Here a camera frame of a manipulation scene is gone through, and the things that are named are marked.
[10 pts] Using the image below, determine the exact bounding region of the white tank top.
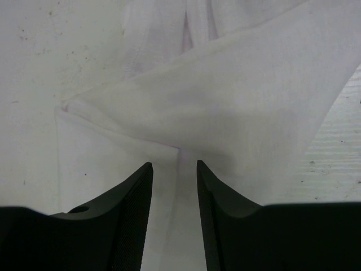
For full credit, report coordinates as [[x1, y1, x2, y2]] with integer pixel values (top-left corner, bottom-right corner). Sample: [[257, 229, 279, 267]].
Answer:
[[55, 1, 360, 270]]

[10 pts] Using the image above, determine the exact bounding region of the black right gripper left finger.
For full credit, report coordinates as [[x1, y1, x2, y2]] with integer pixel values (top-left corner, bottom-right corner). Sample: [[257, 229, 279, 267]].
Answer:
[[1, 163, 153, 270]]

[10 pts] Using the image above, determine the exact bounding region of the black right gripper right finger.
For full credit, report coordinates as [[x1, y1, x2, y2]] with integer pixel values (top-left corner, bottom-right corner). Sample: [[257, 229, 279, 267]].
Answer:
[[197, 161, 360, 270]]

